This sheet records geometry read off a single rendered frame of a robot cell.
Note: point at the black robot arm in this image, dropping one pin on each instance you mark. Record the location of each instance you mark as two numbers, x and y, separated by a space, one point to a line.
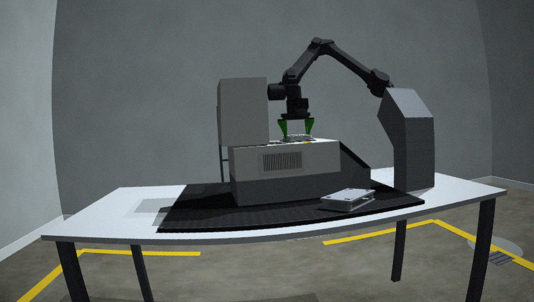
376 80

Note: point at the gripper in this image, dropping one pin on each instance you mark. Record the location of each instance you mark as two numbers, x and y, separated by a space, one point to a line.
294 116

